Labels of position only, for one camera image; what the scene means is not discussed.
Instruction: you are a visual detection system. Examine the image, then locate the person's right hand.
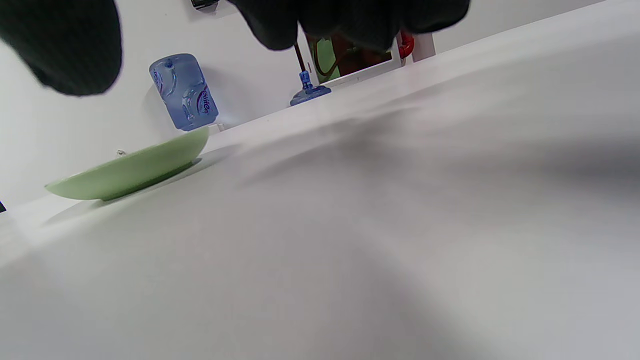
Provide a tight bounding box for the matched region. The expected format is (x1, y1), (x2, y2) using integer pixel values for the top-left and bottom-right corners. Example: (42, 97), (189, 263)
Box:
(0, 0), (472, 97)

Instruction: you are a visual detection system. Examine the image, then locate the green seasoning dish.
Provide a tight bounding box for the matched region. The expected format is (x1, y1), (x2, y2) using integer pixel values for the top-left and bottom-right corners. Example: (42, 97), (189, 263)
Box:
(45, 126), (210, 202)

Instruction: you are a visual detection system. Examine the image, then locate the stack of blue water jugs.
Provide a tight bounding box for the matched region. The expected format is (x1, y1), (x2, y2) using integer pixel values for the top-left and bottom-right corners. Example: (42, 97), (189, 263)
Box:
(149, 53), (332, 132)

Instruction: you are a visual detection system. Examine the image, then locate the dark framed poster panel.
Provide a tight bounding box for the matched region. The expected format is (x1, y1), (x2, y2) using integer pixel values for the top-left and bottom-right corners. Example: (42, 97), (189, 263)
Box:
(306, 30), (416, 85)

